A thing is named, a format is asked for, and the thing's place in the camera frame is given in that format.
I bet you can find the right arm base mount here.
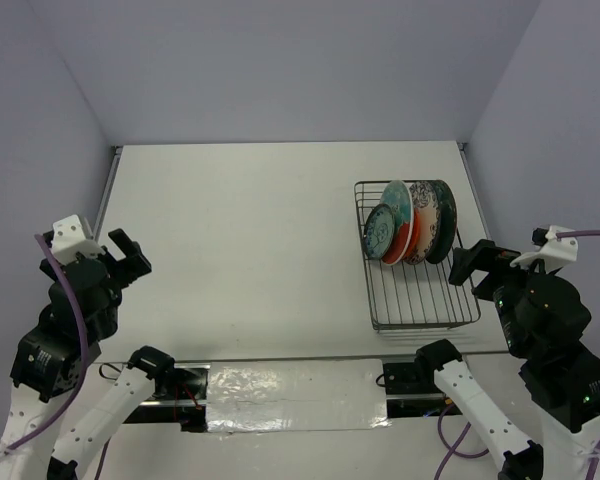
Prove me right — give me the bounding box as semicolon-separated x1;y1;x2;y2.
375;343;462;419

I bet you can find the metal wire dish rack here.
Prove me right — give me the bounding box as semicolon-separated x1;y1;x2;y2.
354;181;481;331

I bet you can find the orange plate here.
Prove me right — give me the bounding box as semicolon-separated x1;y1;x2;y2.
402;209;421;261

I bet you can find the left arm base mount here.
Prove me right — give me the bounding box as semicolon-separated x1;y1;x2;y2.
125;366;208;433

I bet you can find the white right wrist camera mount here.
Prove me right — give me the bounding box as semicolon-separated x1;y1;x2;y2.
510;225;578;272

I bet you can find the blue floral white plate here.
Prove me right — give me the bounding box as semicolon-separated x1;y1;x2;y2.
405;180;440;265

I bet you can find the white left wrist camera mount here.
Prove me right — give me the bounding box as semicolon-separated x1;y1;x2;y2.
51;214;104;265

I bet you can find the small blue patterned plate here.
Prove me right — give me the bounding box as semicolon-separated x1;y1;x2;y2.
363;203;395;260

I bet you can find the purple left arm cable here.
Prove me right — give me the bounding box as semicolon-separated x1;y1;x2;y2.
0;232;89;464

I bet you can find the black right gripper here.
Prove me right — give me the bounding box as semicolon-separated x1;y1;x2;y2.
446;232;556;351

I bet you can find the silver foil tape strip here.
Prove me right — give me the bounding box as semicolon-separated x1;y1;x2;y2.
206;359;390;433

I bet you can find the teal and red plate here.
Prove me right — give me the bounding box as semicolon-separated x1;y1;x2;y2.
381;180;414;266

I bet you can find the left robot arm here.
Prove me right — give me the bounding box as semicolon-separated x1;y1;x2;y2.
0;220;176;479

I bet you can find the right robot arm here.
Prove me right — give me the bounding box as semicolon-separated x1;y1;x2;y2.
414;227;600;479

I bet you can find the dark teal glazed plate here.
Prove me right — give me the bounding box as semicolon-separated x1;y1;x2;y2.
426;180;457;264

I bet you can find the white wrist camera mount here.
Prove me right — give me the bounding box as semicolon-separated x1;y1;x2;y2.
510;225;578;272
51;214;104;265

